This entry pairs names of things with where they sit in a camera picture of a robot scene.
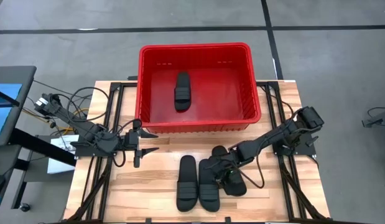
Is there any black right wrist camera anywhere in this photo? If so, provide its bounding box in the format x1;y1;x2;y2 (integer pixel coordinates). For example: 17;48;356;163
225;168;241;187

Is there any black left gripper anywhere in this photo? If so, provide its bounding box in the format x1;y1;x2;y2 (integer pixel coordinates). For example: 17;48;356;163
119;119;160;169

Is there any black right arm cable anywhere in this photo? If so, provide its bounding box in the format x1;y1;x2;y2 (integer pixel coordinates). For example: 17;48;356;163
234;146;265;190

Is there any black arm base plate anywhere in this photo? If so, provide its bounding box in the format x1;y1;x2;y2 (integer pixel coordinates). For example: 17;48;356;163
271;130;317;156
74;141;118;158

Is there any light blue desk mat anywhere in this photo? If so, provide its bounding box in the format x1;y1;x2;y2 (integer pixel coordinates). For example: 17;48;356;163
0;83;24;136

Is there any grey desk with blue mat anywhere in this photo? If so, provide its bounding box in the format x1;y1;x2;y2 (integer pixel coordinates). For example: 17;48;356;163
0;65;37;147

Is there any black floor cable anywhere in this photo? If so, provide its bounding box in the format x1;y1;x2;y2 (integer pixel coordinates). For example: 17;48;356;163
366;106;385;119

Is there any red plastic bin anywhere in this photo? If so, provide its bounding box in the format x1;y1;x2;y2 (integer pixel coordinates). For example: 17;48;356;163
134;42;262;134

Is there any yellow cable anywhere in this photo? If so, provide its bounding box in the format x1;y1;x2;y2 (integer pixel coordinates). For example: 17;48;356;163
22;107;90;135

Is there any white box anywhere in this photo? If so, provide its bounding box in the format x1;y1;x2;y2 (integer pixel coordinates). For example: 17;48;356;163
47;134;80;174

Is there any black rubber slide sandal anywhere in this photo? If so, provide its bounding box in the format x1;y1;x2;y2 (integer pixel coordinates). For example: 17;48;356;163
197;158;221;213
210;145;248;197
174;71;192;112
175;154;199;213

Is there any grey floor stand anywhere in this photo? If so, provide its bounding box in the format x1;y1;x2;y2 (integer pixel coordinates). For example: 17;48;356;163
362;112;385;128

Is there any black desk support beam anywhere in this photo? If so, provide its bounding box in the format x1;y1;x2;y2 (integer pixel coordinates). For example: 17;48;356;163
8;127;78;167

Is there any black aluminium table frame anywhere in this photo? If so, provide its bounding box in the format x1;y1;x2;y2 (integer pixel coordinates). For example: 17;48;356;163
66;81;139;222
256;81;332;222

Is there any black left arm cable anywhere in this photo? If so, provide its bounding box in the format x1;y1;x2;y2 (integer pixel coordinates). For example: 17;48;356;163
66;86;111;123

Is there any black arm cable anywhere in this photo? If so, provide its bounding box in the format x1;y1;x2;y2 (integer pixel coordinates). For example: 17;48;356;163
234;146;265;190
66;86;111;123

